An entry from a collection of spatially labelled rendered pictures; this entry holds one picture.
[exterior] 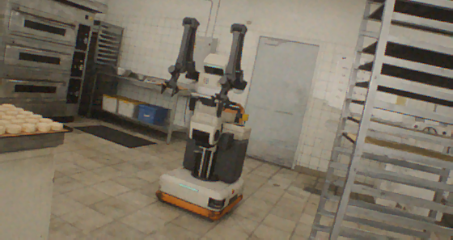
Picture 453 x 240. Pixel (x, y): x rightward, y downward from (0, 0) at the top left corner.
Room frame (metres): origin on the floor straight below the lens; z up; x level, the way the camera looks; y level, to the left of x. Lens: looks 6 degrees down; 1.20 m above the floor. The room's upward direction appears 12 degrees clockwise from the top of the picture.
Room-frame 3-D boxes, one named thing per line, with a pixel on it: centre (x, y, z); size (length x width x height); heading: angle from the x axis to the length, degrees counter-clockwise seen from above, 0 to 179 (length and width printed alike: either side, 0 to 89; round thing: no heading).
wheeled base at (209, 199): (2.90, 0.03, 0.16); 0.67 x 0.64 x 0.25; 158
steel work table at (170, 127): (5.65, 1.47, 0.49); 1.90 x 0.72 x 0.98; 68
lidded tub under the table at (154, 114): (5.54, 1.19, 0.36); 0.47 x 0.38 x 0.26; 160
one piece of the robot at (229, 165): (2.98, -0.01, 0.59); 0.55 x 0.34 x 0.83; 68
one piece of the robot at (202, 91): (2.63, 0.13, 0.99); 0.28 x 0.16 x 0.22; 68
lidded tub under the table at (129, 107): (5.70, 1.61, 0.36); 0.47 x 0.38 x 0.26; 158
